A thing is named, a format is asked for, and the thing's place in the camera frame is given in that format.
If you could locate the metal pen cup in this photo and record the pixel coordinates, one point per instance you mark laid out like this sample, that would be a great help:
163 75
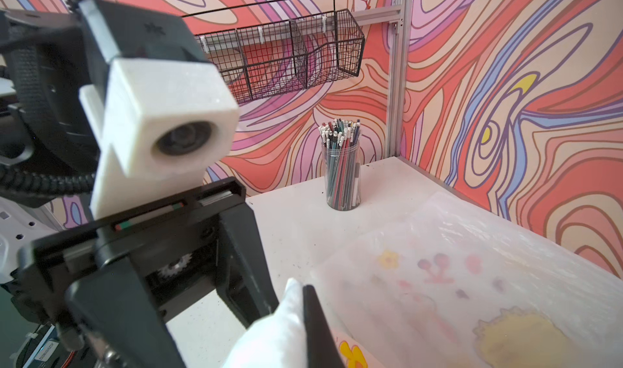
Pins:
340 145

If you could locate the printed bag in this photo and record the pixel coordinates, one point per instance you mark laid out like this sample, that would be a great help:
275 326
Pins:
279 339

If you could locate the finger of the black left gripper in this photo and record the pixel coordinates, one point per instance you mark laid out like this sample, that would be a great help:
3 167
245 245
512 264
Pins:
243 281
116 313

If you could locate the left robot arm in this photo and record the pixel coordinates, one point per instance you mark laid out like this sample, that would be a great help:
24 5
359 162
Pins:
50 57

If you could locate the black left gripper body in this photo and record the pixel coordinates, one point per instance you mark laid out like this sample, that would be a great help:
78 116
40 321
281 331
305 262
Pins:
172 244

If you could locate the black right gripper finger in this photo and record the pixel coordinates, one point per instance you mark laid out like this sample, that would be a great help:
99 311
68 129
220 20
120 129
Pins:
321 349

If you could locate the black wire basket left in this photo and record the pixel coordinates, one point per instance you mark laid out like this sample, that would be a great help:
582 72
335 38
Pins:
290 55

